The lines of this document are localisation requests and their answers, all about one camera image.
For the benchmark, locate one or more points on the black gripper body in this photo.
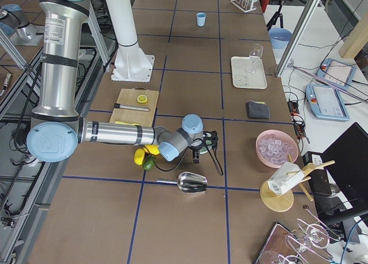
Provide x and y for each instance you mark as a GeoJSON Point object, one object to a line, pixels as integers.
{"type": "Point", "coordinates": [196, 148]}

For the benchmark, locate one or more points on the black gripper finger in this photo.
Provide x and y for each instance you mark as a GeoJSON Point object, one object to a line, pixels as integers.
{"type": "Point", "coordinates": [196, 157]}

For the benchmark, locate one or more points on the light blue plastic cup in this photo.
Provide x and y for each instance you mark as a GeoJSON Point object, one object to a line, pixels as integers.
{"type": "Point", "coordinates": [201, 18]}

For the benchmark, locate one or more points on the mint green bowl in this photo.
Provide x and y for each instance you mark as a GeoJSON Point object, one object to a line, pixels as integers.
{"type": "Point", "coordinates": [204, 150]}

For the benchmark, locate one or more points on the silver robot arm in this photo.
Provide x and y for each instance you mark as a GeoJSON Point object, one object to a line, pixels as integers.
{"type": "Point", "coordinates": [56, 126]}

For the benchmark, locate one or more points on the metal ice scoop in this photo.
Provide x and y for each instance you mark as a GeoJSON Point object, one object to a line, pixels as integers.
{"type": "Point", "coordinates": [188, 182]}

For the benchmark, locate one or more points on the pink bowl of ice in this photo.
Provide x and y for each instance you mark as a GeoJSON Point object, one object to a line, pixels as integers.
{"type": "Point", "coordinates": [274, 148]}

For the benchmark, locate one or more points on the large blue bowl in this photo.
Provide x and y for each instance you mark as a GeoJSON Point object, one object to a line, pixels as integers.
{"type": "Point", "coordinates": [279, 37]}

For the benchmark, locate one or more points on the yellow lemon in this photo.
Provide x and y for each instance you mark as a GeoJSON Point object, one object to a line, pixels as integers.
{"type": "Point", "coordinates": [151, 149]}
{"type": "Point", "coordinates": [139, 156]}

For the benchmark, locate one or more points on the green lime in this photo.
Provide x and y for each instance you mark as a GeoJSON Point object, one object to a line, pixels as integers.
{"type": "Point", "coordinates": [149, 162]}

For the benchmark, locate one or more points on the grey folded cloth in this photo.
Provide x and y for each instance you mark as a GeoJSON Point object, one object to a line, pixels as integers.
{"type": "Point", "coordinates": [257, 110]}

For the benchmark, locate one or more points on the cream bear tray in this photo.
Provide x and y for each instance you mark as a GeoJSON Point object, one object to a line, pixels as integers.
{"type": "Point", "coordinates": [242, 80]}

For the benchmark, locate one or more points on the half lemon slice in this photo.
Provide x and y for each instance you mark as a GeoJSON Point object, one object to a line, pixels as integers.
{"type": "Point", "coordinates": [142, 99]}

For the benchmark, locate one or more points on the wooden cutting board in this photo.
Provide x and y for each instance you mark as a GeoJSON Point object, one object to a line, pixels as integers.
{"type": "Point", "coordinates": [129, 97]}

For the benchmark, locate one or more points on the yellow plastic knife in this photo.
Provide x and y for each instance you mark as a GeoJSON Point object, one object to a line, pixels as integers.
{"type": "Point", "coordinates": [124, 123]}

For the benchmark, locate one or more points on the white carton box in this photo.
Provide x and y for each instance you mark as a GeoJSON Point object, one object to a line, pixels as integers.
{"type": "Point", "coordinates": [285, 178]}

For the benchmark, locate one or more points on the clear wine glass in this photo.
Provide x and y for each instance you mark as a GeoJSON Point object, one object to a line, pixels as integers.
{"type": "Point", "coordinates": [253, 63]}

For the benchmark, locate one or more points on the dark serving tray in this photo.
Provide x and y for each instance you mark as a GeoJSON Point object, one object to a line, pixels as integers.
{"type": "Point", "coordinates": [276, 241]}

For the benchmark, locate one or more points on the near blue teach pendant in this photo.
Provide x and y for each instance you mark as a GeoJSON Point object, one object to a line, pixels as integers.
{"type": "Point", "coordinates": [326, 103]}

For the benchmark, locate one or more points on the blue teach pendant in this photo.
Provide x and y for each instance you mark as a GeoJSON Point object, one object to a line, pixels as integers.
{"type": "Point", "coordinates": [337, 73]}
{"type": "Point", "coordinates": [326, 103]}

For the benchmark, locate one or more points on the black monitor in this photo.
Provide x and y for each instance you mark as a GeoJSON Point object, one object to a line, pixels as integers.
{"type": "Point", "coordinates": [349, 152]}

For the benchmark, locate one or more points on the upturned wine glasses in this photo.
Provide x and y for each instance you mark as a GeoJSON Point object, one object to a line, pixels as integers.
{"type": "Point", "coordinates": [307, 240]}

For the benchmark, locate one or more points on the far blue teach pendant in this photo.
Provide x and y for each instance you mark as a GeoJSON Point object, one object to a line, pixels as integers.
{"type": "Point", "coordinates": [337, 73]}

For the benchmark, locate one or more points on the black handled steel knife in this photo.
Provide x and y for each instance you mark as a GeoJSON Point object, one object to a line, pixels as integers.
{"type": "Point", "coordinates": [130, 107]}

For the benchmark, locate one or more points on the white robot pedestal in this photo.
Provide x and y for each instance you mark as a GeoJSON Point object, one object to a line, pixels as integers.
{"type": "Point", "coordinates": [131, 63]}

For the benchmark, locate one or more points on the black camera tripod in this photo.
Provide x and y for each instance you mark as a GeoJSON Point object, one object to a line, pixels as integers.
{"type": "Point", "coordinates": [277, 16]}

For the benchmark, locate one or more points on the aluminium frame post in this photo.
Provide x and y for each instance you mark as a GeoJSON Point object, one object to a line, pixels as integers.
{"type": "Point", "coordinates": [305, 16]}

